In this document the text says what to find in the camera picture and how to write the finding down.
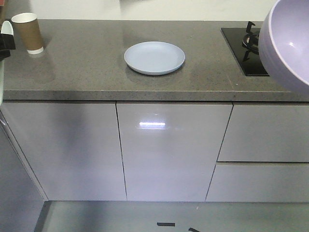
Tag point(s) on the grey cabinet door centre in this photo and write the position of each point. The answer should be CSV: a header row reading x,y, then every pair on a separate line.
x,y
170,150

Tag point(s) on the black tape strip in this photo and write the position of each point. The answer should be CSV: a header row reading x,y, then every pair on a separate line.
x,y
193,230
166,224

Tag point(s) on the black tape strip centre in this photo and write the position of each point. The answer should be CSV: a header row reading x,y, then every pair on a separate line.
x,y
166,224

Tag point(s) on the pale green plastic spoon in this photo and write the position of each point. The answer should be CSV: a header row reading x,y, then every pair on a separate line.
x,y
6,28

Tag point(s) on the lilac plastic bowl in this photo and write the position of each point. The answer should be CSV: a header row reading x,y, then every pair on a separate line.
x,y
284,44

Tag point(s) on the grey cabinet door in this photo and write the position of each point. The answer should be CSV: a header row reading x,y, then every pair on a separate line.
x,y
170,150
73,148

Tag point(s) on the black tape strip left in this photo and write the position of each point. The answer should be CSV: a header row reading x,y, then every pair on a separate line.
x,y
193,230

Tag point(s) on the grey cabinet door left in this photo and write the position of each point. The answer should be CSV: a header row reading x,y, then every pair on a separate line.
x,y
73,148

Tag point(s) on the light blue plate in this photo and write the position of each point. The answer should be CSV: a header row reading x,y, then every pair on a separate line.
x,y
154,58

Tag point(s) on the grey side cabinet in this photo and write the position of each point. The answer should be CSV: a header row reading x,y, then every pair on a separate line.
x,y
22,200

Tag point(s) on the black gas stove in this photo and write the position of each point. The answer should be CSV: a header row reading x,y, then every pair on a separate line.
x,y
243,42

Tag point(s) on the brown paper cup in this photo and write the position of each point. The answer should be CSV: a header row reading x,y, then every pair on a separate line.
x,y
28,27

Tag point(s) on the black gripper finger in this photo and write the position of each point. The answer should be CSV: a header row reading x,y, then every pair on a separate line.
x,y
4,54
7,42

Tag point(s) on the grey drawer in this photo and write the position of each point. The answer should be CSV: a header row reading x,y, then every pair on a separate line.
x,y
284,183
267,133

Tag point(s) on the grey lower drawer front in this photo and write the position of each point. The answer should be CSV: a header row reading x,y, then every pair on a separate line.
x,y
284,183

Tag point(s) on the grey upper drawer front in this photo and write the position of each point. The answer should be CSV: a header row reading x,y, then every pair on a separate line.
x,y
267,133

